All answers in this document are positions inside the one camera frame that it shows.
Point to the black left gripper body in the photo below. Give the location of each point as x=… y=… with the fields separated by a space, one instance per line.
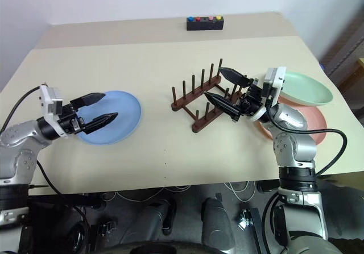
x=71 y=121

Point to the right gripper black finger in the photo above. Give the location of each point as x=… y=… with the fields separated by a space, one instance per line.
x=223 y=104
x=236 y=76

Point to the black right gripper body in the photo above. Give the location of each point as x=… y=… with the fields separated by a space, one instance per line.
x=251 y=100

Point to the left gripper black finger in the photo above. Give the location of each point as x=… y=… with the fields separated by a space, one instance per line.
x=101 y=121
x=88 y=99

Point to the blue plate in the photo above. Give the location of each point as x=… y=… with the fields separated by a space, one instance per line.
x=125 y=114

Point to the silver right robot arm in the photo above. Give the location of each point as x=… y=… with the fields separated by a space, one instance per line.
x=293 y=149

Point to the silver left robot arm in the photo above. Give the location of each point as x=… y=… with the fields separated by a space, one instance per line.
x=17 y=134

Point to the brown wooden dish rack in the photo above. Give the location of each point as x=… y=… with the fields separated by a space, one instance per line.
x=199 y=92

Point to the green plate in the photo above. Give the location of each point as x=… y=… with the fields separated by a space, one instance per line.
x=307 y=90

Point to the black button box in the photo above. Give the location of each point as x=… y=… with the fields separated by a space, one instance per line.
x=204 y=25

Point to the pinkish red plate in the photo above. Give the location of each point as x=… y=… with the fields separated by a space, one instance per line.
x=315 y=117

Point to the brown wooden furniture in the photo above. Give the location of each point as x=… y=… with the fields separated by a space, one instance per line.
x=347 y=55

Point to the dark rounded shape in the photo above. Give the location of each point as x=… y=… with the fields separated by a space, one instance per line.
x=153 y=217
x=216 y=222

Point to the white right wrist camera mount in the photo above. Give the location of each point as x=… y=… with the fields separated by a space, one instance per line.
x=273 y=78

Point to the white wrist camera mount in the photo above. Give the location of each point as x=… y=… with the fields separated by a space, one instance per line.
x=273 y=78
x=49 y=97

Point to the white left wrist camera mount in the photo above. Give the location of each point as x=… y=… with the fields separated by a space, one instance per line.
x=49 y=97

